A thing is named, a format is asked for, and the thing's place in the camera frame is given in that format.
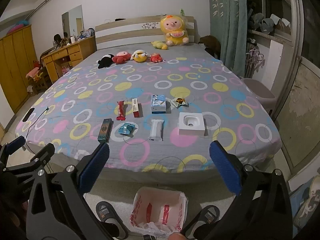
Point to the yellow round plush toy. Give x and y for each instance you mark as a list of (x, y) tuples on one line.
[(139, 57)]

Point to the white snack wrapper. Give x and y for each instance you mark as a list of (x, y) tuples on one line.
[(156, 130)]

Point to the blue and white box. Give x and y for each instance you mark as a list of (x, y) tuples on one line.
[(158, 106)]

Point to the purple plastic stool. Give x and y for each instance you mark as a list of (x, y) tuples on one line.
[(258, 93)]

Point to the red round plush toy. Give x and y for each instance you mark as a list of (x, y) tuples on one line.
[(121, 57)]

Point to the bundle of clothes hangers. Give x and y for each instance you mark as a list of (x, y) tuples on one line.
[(255, 55)]

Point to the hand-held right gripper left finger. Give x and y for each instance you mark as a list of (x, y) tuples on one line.
[(95, 170)]

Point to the grey circle-print bed sheet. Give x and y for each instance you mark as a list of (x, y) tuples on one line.
[(160, 85)]

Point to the orange black snack wrapper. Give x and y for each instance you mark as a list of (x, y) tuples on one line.
[(178, 102)]

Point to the wooden striped headboard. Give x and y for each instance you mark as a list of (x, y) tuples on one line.
[(125, 31)]

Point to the white red-print plastic bag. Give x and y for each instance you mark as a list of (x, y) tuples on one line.
[(140, 212)]

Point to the red snack wrapper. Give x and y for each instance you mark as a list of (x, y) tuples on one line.
[(120, 110)]

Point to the small red plush toy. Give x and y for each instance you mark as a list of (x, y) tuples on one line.
[(156, 58)]

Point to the crumpled white paper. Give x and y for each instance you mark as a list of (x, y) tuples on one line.
[(158, 228)]

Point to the green box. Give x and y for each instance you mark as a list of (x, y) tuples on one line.
[(105, 131)]

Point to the black and white plush toy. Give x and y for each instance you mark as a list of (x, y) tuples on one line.
[(105, 61)]

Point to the person's right hand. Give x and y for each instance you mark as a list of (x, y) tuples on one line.
[(177, 237)]

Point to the black phone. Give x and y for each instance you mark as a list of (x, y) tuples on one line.
[(28, 115)]

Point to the yellow wooden desk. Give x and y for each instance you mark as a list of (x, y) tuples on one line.
[(75, 50)]

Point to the yellow wooden wardrobe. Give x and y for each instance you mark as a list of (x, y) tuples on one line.
[(15, 65)]

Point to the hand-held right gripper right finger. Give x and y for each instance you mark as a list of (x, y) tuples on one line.
[(225, 170)]

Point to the yellow green plush toy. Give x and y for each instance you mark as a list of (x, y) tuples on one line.
[(159, 45)]

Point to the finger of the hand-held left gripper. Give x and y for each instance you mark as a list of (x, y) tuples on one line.
[(41, 156), (15, 143)]

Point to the wooden chair with clothes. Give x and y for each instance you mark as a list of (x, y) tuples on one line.
[(37, 76)]

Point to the pile of grey hats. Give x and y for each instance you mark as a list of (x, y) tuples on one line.
[(265, 22)]

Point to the white square box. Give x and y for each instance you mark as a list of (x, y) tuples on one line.
[(191, 128)]

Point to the blue snack wrapper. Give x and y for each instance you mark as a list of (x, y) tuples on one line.
[(127, 128)]

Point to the grey slipper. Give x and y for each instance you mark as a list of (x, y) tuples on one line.
[(106, 211), (208, 215)]

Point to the large yellow bagged plush toy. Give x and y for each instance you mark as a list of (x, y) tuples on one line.
[(173, 30)]

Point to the wall mirror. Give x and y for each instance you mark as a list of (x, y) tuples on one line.
[(75, 17)]

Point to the red and white box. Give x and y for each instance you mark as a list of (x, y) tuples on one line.
[(136, 108)]

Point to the green bottle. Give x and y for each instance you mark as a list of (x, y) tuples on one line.
[(182, 12)]

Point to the green patterned curtain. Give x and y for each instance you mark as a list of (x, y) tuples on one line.
[(227, 25)]

